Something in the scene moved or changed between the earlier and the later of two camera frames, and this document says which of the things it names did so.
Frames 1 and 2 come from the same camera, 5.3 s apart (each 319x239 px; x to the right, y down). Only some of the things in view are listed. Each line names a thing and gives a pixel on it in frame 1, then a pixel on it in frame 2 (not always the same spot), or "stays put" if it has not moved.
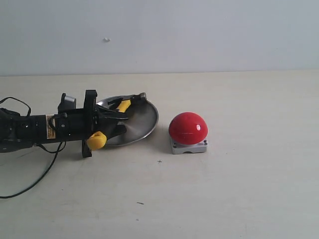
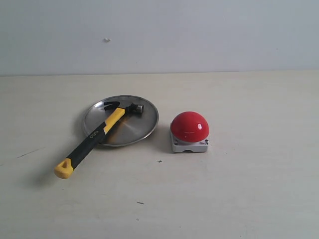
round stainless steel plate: [143, 119] stays put
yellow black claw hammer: [97, 140] -> [65, 169]
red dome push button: [188, 131] stays put
